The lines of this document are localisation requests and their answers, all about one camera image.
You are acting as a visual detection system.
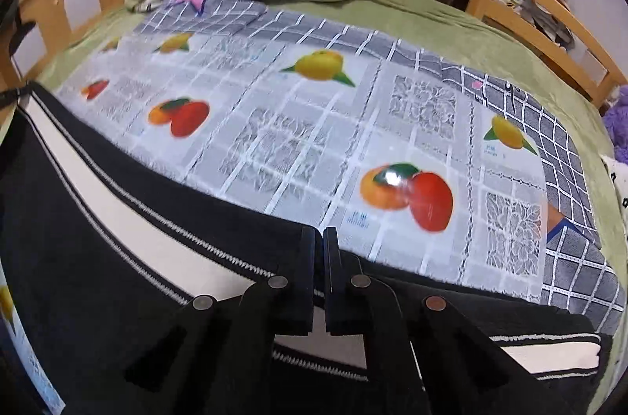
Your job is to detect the cluttered desk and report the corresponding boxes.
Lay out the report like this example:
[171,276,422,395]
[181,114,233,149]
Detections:
[456,0,577,53]

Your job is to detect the black pants with white stripes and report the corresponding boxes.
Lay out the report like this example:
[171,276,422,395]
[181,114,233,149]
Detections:
[0,82,614,415]

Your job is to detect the fruit print lace tablecloth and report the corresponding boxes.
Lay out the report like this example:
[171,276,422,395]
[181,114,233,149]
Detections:
[0,27,550,415]

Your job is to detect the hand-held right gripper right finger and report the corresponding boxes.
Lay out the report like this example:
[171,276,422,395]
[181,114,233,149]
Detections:
[324,227,545,415]

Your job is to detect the purple plush toy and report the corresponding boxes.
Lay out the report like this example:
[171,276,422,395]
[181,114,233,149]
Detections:
[602,85,628,151]

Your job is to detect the grey checked blanket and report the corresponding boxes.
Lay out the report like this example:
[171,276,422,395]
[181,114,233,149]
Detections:
[132,0,621,337]

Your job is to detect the white floral pillow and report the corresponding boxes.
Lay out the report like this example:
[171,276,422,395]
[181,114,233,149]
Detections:
[599,154,628,244]

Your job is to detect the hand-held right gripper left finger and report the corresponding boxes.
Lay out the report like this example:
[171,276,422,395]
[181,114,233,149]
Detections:
[122,227,316,415]

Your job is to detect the green bed sheet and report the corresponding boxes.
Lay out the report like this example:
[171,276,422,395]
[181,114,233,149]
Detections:
[0,0,628,406]

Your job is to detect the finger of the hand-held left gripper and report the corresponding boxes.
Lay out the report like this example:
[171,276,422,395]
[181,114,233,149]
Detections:
[0,85,35,104]

